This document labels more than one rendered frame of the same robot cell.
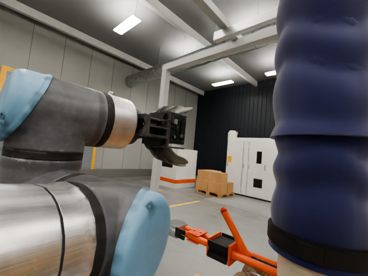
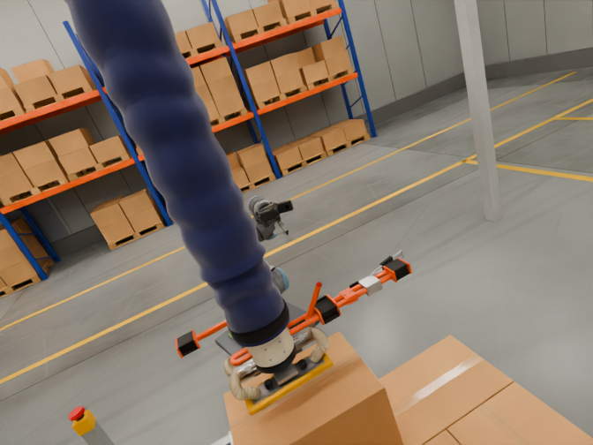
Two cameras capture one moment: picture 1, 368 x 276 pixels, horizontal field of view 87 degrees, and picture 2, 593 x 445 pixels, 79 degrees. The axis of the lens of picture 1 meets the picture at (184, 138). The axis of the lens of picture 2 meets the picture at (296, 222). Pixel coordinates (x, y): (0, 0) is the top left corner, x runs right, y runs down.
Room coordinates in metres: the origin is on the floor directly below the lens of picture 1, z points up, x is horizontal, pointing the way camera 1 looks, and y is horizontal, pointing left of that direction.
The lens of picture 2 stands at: (1.34, -1.15, 2.10)
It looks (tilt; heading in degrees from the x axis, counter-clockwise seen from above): 22 degrees down; 124
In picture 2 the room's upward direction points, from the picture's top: 20 degrees counter-clockwise
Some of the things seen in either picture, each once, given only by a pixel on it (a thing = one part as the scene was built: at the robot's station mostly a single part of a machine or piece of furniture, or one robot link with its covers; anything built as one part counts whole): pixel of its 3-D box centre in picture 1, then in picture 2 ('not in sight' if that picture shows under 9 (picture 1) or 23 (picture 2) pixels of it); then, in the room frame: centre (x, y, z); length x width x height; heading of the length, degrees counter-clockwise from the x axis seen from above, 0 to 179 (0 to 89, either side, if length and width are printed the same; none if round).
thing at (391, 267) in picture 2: not in sight; (397, 269); (0.90, 0.10, 1.24); 0.08 x 0.07 x 0.05; 49
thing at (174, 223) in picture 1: (176, 228); (370, 285); (0.81, 0.00, 1.23); 0.07 x 0.07 x 0.04; 49
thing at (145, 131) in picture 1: (153, 129); (267, 214); (0.39, 0.06, 1.58); 0.12 x 0.09 x 0.08; 139
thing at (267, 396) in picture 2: not in sight; (287, 376); (0.58, -0.42, 1.13); 0.34 x 0.10 x 0.05; 49
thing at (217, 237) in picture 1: (224, 247); (325, 309); (0.67, -0.16, 1.24); 0.10 x 0.08 x 0.06; 139
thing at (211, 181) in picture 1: (215, 182); not in sight; (8.01, -1.43, 0.45); 1.21 x 1.02 x 0.90; 47
